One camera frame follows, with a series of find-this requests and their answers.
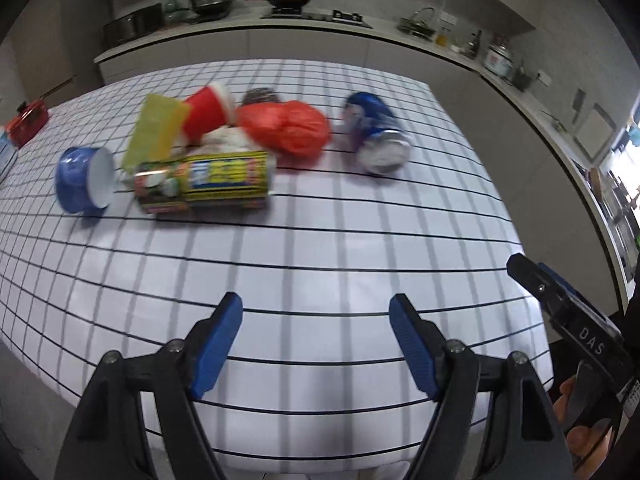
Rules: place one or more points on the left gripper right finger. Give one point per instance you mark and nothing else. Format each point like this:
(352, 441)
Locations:
(523, 438)

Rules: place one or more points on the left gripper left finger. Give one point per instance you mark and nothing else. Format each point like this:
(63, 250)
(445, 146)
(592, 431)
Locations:
(106, 437)

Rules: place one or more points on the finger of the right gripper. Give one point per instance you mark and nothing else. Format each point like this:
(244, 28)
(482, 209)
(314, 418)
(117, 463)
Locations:
(559, 285)
(539, 283)

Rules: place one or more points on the blue soda can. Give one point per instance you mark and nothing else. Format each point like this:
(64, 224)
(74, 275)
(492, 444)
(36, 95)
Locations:
(379, 144)

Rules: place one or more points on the blue white bowl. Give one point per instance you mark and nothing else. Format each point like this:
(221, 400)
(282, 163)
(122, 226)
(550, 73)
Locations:
(84, 180)

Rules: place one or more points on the yellow printed drink can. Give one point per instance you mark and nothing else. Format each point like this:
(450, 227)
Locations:
(240, 179)

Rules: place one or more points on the red plastic bag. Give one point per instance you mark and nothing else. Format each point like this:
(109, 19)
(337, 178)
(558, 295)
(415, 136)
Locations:
(292, 128)

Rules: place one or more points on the yellow sponge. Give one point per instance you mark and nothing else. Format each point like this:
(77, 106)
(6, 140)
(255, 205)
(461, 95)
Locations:
(156, 131)

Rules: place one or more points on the white tissue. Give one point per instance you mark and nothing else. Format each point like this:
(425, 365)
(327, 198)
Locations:
(226, 139)

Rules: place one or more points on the steel wool scrubber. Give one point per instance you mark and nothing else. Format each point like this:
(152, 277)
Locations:
(260, 95)

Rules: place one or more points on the red paper cup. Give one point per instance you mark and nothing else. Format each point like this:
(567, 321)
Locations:
(211, 107)

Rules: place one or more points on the white cutting board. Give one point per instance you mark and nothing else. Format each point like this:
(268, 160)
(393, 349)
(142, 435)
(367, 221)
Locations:
(594, 132)

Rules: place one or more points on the white rice cooker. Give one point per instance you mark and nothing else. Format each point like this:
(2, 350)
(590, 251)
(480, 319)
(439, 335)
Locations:
(498, 60)

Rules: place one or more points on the yellow oil bottle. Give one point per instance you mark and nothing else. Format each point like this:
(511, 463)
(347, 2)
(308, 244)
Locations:
(443, 37)

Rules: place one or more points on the blue white container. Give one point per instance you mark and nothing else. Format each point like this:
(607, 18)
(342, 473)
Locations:
(8, 155)

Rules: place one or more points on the red box on table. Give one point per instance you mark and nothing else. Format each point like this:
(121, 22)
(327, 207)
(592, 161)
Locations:
(30, 119)

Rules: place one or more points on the black gas stove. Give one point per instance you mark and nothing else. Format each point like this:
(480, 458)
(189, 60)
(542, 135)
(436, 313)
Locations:
(335, 17)

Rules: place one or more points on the black microwave oven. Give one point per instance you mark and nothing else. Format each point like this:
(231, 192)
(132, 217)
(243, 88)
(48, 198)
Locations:
(134, 25)

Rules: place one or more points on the lidded cooking pot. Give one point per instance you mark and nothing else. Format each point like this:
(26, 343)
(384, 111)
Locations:
(211, 9)

